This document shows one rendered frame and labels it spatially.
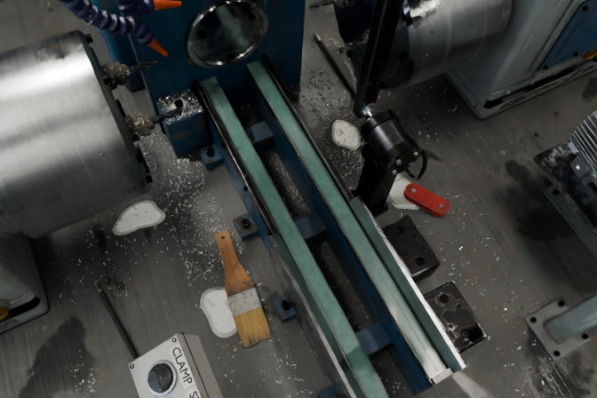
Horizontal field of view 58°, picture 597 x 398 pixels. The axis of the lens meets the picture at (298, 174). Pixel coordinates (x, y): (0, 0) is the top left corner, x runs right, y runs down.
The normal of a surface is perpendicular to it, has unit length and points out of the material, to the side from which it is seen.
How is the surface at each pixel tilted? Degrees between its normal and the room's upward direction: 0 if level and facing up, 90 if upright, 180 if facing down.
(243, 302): 0
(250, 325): 2
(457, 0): 47
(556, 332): 90
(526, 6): 90
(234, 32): 90
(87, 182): 69
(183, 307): 0
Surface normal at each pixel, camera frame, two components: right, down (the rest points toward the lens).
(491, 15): 0.43, 0.52
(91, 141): 0.36, 0.25
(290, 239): 0.04, -0.48
